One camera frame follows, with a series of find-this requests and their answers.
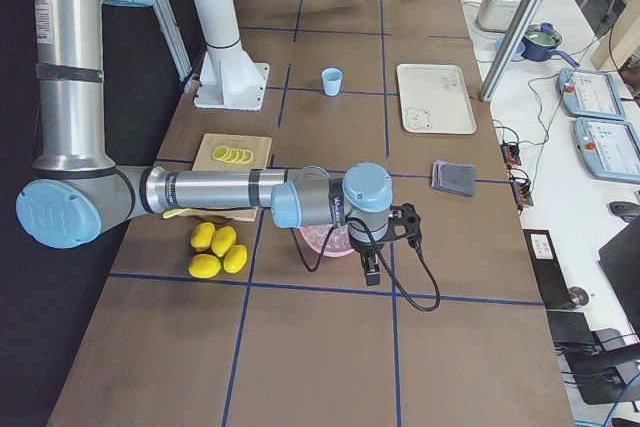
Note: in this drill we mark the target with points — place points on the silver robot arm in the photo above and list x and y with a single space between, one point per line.
80 192

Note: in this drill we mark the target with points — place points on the blue teach pendant near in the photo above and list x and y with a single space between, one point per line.
610 149

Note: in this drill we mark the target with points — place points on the white toaster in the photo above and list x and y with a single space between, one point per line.
496 15

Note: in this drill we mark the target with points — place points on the blue pot with lid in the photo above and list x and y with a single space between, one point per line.
542 42

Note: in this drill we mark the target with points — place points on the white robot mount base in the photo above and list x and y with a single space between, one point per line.
229 79

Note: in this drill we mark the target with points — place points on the yellow green plastic knife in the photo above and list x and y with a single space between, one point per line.
172 213

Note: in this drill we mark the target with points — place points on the lemon slices stack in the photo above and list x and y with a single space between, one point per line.
232 155

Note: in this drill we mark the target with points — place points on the light blue plastic cup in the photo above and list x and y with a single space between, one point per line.
331 80

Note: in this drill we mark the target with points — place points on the black computer mouse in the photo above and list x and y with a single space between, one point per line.
627 211

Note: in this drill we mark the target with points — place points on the blue teach pendant far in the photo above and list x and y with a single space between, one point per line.
590 94

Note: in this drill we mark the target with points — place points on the aluminium frame post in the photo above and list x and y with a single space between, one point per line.
513 36

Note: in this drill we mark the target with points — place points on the folded grey cloth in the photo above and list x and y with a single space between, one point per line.
454 178

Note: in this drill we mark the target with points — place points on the wooden cutting board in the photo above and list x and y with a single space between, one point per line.
261 148

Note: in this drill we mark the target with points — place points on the whole yellow lemon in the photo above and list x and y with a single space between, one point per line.
204 266
201 236
235 259
223 240

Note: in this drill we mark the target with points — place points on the blue teach pendant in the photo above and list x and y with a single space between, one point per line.
610 149
590 94

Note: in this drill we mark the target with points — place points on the pink bowl of ice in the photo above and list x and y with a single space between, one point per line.
338 244

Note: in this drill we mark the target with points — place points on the cream bear serving tray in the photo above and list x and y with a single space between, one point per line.
434 99

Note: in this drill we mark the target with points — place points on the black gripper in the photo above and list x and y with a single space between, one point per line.
366 248

